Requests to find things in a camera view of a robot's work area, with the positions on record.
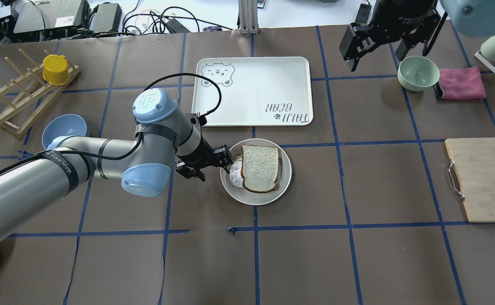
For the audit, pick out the aluminium frame post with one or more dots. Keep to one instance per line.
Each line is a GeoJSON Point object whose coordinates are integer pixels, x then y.
{"type": "Point", "coordinates": [248, 17]}

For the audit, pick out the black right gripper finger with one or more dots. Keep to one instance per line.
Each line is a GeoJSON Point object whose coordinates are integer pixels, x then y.
{"type": "Point", "coordinates": [356, 43]}
{"type": "Point", "coordinates": [410, 40]}

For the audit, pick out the beige round plate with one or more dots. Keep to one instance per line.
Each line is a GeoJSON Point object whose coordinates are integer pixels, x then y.
{"type": "Point", "coordinates": [257, 199]}

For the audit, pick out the yellow mug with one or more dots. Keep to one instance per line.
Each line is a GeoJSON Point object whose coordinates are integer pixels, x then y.
{"type": "Point", "coordinates": [55, 70]}

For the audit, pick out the bread slice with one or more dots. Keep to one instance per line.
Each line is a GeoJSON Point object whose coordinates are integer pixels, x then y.
{"type": "Point", "coordinates": [260, 168]}

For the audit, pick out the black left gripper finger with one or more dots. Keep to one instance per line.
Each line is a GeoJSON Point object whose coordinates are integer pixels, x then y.
{"type": "Point", "coordinates": [189, 173]}
{"type": "Point", "coordinates": [222, 158]}

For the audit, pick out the black computer box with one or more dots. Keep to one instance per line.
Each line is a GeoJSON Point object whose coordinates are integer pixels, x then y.
{"type": "Point", "coordinates": [40, 15]}

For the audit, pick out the wooden cup rack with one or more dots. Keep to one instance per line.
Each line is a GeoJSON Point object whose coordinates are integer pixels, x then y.
{"type": "Point", "coordinates": [23, 100]}

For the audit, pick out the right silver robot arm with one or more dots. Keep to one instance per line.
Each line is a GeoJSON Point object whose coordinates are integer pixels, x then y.
{"type": "Point", "coordinates": [474, 18]}

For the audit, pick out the wooden cutting board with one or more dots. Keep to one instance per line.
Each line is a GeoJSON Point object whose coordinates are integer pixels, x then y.
{"type": "Point", "coordinates": [472, 175]}

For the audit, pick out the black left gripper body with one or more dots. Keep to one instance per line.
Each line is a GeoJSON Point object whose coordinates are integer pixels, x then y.
{"type": "Point", "coordinates": [199, 154]}

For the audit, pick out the blue bowl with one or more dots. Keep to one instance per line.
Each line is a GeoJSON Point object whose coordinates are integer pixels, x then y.
{"type": "Point", "coordinates": [64, 125]}

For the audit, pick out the pink cloth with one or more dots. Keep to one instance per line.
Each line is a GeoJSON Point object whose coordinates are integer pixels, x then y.
{"type": "Point", "coordinates": [460, 84]}

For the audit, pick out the black power adapter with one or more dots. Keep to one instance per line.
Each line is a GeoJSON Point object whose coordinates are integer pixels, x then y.
{"type": "Point", "coordinates": [363, 13]}

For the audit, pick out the fried egg toy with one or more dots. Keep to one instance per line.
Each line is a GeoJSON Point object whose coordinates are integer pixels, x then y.
{"type": "Point", "coordinates": [235, 174]}

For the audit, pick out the cream bear tray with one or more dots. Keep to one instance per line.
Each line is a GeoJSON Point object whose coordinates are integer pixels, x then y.
{"type": "Point", "coordinates": [254, 92]}

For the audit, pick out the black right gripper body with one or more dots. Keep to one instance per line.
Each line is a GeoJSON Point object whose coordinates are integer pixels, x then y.
{"type": "Point", "coordinates": [401, 13]}

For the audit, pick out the light green bowl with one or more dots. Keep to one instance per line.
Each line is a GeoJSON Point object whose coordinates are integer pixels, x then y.
{"type": "Point", "coordinates": [418, 73]}

